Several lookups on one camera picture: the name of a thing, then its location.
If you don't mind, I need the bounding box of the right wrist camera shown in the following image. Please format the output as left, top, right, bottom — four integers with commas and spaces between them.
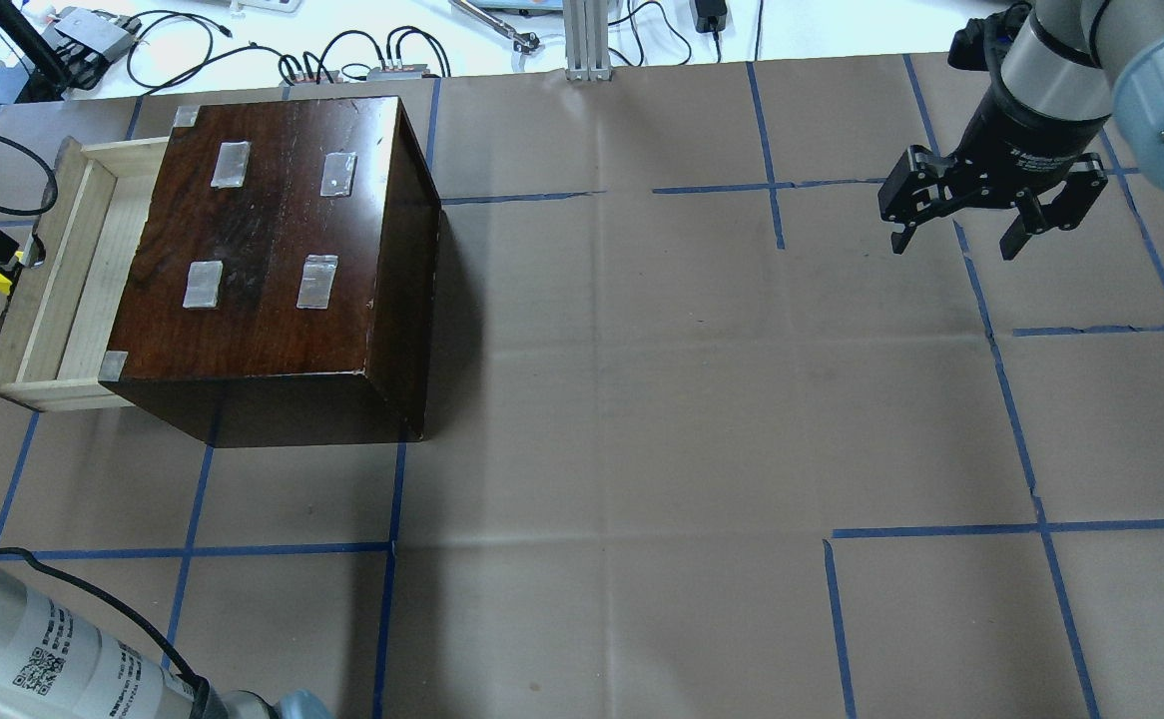
946, 1, 1032, 72

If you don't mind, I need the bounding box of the black power adapter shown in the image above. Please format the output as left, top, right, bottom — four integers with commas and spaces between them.
693, 0, 729, 35

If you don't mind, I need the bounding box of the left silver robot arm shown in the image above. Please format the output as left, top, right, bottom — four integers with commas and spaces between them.
0, 546, 331, 718

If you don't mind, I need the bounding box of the light wood drawer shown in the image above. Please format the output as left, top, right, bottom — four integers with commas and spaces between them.
0, 138, 168, 412

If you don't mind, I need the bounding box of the aluminium frame post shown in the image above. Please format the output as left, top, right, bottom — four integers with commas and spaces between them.
562, 0, 611, 81

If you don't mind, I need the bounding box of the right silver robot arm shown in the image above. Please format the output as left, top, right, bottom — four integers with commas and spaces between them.
876, 1, 1164, 259

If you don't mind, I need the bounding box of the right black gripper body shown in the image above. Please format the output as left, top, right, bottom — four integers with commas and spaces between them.
951, 88, 1106, 209

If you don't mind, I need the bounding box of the dark wooden drawer cabinet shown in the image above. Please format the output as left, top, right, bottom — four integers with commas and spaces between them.
99, 97, 442, 447

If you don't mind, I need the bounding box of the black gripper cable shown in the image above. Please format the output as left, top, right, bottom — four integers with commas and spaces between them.
0, 124, 61, 219

